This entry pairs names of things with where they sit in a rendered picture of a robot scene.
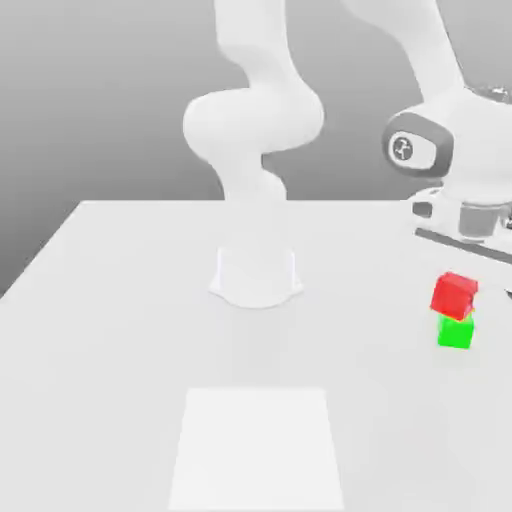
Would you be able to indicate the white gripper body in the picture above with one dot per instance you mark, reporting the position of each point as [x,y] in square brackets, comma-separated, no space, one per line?
[464,246]

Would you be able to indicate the small red cube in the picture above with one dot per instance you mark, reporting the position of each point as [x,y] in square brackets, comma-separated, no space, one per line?
[452,296]

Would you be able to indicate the small green cube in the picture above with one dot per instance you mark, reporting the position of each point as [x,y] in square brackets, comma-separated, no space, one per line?
[454,332]

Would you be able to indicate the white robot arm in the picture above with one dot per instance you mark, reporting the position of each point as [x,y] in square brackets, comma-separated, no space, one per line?
[256,120]

